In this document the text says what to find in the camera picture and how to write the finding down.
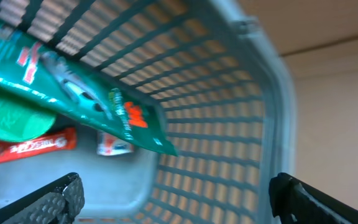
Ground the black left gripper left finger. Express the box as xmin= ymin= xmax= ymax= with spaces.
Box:
xmin=0 ymin=172 xmax=85 ymax=224

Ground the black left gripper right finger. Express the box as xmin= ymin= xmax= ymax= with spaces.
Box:
xmin=268 ymin=172 xmax=358 ymax=224

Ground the small red tissue pack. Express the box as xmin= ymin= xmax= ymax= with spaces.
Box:
xmin=96 ymin=131 xmax=134 ymax=156

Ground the red Nescafe sachet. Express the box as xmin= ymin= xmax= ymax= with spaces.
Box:
xmin=0 ymin=128 xmax=77 ymax=164

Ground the green lid can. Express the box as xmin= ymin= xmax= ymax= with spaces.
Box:
xmin=0 ymin=91 xmax=57 ymax=142

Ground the green 3M gloves pack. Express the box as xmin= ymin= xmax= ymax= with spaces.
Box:
xmin=0 ymin=21 xmax=178 ymax=156

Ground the grey plastic basket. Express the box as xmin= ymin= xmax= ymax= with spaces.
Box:
xmin=0 ymin=0 xmax=296 ymax=223

